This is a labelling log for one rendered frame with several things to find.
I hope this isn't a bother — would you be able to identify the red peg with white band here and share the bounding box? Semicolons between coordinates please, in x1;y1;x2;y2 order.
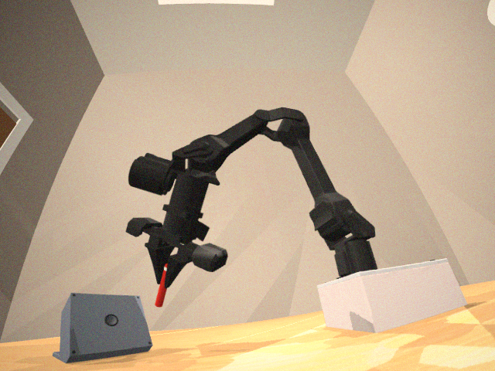
155;264;167;307

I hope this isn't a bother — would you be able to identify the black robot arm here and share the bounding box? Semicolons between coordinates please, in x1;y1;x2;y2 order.
128;107;378;279

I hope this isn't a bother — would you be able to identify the grey sloped panel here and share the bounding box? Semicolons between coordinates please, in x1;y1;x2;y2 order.
52;293;153;364

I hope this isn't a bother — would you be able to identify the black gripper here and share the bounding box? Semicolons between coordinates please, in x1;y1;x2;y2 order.
125;199;228;288

